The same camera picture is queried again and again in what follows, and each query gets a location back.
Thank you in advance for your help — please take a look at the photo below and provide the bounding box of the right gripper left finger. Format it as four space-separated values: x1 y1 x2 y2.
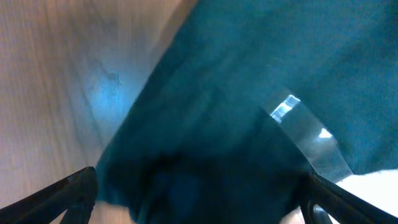
1 166 98 224

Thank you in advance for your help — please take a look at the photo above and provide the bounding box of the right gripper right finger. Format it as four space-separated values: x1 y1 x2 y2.
300 172 397 224

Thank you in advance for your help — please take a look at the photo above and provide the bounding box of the dark navy garment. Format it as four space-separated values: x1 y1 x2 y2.
96 1 397 223

